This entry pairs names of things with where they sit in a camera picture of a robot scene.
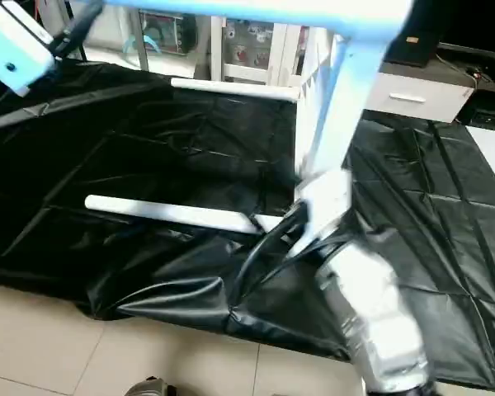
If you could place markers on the white plastic table leg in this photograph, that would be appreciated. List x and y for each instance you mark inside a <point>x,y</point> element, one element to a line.
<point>231,87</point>
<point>169,212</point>
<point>231,8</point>

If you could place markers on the white plastic table top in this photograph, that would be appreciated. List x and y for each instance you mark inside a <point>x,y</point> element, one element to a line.
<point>354,103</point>

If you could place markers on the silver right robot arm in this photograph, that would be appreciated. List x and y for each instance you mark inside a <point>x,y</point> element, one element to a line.
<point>371,313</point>

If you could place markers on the black mat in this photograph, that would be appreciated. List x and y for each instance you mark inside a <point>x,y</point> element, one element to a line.
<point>128,144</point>

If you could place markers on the white glass-door cabinet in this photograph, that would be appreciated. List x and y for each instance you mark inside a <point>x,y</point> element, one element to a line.
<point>280,53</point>

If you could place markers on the light blue plastic stand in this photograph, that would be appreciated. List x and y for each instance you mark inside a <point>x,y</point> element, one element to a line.
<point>144,41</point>

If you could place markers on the white drawer unit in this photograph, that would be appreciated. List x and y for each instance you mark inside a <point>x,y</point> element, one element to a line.
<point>416,97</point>

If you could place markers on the grey rounded robot leg part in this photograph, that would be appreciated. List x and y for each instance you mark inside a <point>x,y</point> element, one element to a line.
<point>150,387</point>

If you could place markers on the black box with orange label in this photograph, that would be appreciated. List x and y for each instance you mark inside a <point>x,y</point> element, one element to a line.
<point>412,49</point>

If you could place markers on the black TV stand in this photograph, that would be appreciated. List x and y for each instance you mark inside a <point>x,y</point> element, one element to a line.
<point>478,70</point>

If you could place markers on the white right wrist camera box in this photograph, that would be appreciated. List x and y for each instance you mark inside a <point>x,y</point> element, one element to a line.
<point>326,198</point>

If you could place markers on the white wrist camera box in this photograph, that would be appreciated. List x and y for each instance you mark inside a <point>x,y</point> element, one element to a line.
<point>326,198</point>
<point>12,49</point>

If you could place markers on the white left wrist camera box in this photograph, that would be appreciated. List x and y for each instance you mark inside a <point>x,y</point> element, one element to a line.
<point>12,49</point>

